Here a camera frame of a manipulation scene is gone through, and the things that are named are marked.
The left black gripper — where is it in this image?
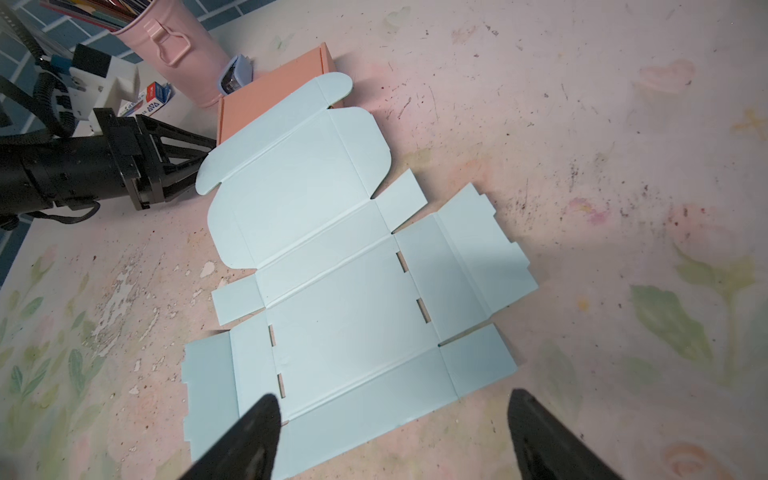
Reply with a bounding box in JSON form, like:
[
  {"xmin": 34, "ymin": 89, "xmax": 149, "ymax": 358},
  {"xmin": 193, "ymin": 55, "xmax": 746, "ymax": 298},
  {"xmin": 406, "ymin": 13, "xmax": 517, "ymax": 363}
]
[{"xmin": 1, "ymin": 108, "xmax": 216, "ymax": 218}]

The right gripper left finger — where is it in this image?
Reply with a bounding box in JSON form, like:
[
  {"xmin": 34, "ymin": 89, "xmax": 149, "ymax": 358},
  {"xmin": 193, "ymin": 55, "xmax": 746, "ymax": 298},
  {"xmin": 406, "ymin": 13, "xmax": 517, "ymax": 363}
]
[{"xmin": 180, "ymin": 394, "xmax": 282, "ymax": 480}]

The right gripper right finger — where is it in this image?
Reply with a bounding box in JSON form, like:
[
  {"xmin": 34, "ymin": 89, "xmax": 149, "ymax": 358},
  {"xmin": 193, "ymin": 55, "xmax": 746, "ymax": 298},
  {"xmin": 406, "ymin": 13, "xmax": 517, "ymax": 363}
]
[{"xmin": 507, "ymin": 389, "xmax": 621, "ymax": 480}]

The orange paper box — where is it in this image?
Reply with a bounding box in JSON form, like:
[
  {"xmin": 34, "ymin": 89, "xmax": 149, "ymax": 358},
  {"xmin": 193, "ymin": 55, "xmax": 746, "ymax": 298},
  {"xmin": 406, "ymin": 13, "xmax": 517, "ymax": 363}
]
[{"xmin": 217, "ymin": 42, "xmax": 336, "ymax": 144}]

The light blue paper box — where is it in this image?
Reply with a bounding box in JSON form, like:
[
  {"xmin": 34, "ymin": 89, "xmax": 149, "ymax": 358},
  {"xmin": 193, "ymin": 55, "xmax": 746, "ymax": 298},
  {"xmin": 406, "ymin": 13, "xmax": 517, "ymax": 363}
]
[{"xmin": 182, "ymin": 72, "xmax": 537, "ymax": 479}]

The white pen box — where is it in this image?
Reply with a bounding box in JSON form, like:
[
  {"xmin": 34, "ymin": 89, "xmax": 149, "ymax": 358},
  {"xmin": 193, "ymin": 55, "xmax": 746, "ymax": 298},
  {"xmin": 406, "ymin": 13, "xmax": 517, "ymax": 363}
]
[{"xmin": 118, "ymin": 82, "xmax": 174, "ymax": 117}]

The small blue stapler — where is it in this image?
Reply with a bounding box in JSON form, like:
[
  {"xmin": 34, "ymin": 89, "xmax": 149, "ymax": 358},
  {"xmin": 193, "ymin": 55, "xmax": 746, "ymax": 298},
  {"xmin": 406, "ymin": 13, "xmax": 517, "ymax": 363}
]
[{"xmin": 217, "ymin": 54, "xmax": 254, "ymax": 96}]

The pink pencil cup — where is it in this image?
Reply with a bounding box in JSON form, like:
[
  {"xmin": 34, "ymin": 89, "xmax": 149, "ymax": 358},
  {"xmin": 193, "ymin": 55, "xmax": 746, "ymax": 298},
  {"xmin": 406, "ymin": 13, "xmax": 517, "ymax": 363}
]
[{"xmin": 114, "ymin": 0, "xmax": 230, "ymax": 108}]

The bundle of coloured pencils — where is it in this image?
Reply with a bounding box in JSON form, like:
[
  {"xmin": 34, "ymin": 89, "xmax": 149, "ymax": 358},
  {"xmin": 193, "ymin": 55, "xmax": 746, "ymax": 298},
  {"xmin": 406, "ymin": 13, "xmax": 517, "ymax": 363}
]
[{"xmin": 39, "ymin": 0, "xmax": 152, "ymax": 32}]

